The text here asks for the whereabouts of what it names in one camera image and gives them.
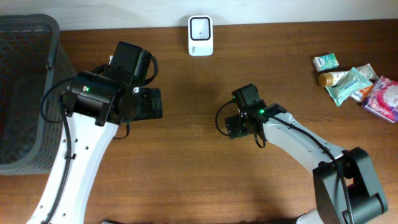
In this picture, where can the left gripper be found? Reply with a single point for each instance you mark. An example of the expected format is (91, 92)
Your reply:
(152, 105)

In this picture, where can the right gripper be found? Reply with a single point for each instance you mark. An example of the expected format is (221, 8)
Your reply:
(238, 128)

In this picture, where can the white floral cream tube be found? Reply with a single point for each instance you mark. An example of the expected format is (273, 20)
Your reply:
(332, 78)

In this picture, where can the small teal tissue pack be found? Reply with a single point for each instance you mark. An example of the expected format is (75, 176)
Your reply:
(325, 62)

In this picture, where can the mint green wipes pouch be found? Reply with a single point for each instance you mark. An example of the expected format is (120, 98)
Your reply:
(353, 81)

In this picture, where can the small orange tissue pack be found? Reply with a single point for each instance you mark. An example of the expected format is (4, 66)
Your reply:
(360, 95)

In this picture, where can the red purple pad package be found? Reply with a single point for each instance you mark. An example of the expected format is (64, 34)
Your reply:
(382, 99)

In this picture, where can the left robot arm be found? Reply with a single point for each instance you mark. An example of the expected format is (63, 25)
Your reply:
(95, 105)

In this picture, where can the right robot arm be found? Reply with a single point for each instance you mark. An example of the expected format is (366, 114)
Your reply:
(347, 188)

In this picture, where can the white barcode scanner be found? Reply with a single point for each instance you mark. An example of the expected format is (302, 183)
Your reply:
(200, 36)

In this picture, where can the dark grey plastic basket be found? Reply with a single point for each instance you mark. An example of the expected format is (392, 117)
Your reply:
(32, 61)

